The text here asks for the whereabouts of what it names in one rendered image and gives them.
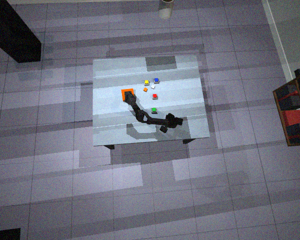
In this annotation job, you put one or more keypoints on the green button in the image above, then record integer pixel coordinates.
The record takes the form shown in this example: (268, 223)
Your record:
(153, 110)

